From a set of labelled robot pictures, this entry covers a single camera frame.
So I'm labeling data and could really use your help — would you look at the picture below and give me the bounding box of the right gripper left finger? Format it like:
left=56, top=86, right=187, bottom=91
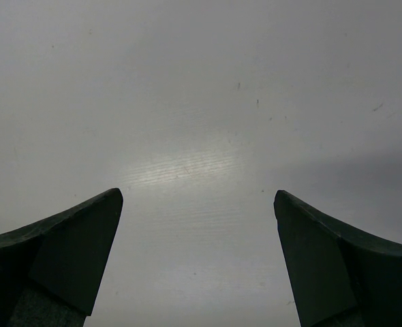
left=0, top=188, right=123, bottom=326

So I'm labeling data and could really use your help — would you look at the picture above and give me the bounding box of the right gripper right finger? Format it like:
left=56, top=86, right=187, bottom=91
left=273, top=190, right=402, bottom=326

